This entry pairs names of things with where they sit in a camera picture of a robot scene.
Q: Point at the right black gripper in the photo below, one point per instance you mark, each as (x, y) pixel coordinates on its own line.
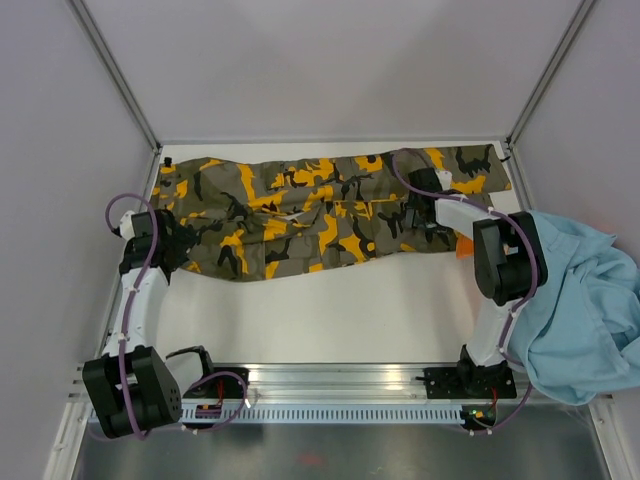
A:
(416, 222)

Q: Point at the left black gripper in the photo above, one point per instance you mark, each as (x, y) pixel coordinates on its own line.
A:
(182, 240)

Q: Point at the camouflage trousers yellow green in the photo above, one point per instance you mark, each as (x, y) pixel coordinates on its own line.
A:
(276, 219)

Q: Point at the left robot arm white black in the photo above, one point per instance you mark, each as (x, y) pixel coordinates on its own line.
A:
(132, 388)

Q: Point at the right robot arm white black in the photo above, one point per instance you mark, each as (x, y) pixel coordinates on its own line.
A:
(509, 267)

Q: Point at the orange garment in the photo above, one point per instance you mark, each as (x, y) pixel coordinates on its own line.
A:
(464, 247)

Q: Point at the light blue garment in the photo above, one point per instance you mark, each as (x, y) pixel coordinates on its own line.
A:
(578, 336)

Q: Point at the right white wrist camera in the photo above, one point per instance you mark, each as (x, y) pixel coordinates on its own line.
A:
(445, 179)

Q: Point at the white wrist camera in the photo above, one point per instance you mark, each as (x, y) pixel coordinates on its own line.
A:
(125, 229)
(445, 179)

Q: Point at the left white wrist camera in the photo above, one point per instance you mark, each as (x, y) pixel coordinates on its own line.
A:
(125, 229)

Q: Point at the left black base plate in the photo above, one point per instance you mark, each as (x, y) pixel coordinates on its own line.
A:
(221, 383)

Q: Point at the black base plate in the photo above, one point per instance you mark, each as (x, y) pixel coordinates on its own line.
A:
(451, 383)
(221, 383)

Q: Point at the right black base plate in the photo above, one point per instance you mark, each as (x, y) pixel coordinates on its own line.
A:
(451, 383)

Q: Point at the white slotted cable duct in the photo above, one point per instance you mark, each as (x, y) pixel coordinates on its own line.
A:
(348, 414)

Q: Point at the aluminium mounting rail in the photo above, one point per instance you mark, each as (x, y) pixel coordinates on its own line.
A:
(317, 383)

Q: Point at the left aluminium frame post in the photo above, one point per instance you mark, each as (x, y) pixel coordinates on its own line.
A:
(101, 48)

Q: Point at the aluminium frame post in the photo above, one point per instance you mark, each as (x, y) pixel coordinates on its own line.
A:
(101, 48)
(561, 51)

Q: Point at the right aluminium frame post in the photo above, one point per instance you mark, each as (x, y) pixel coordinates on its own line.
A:
(561, 51)

